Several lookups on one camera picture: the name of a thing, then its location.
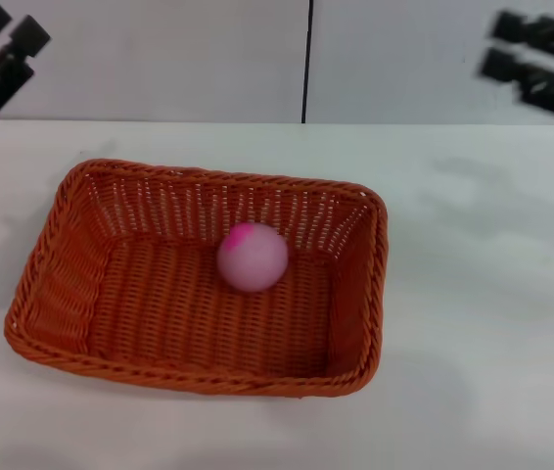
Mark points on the black vertical wall strip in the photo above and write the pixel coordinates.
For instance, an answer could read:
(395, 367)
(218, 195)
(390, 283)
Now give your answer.
(307, 59)

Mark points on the pink toy peach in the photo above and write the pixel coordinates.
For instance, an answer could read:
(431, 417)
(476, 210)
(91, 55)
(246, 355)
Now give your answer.
(252, 259)

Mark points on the orange woven rectangular basket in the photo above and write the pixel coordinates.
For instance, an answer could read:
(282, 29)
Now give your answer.
(159, 318)

